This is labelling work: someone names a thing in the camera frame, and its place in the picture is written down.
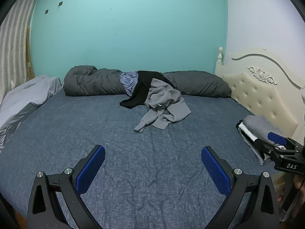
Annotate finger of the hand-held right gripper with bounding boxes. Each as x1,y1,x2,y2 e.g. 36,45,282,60
267,132,305,153
253,138,289,159

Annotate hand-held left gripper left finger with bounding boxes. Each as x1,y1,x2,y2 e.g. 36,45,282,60
27,145,106,229

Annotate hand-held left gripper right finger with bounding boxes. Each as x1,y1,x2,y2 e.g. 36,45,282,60
201,146,280,229

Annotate grey knit sweater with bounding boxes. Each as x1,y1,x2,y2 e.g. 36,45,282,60
134,78,192,133

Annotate person's right hand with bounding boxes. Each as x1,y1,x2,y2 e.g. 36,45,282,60
294,175,305,192

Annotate folded dark grey garment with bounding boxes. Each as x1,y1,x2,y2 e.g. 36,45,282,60
238,129,272,165

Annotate folded white garment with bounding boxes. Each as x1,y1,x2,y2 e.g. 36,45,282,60
237,122,286,148

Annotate bed with blue-grey sheet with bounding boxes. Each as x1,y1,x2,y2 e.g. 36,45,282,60
0,92,298,229

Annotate cream tufted headboard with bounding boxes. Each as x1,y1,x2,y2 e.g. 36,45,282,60
214,47,305,146

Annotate dark grey rolled duvet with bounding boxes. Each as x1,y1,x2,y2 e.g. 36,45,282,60
64,65,232,99

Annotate black garment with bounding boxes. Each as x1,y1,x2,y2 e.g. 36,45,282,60
120,71,178,110

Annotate lavender garment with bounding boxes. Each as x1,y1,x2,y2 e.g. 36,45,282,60
120,72,139,96

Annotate light grey satin sheet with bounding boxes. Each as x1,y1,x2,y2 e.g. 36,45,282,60
0,75,63,153

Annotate striped beige curtain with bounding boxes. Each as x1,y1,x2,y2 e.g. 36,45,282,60
0,0,46,105

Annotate wooden window frame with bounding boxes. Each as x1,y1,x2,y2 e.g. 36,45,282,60
27,27,35,79

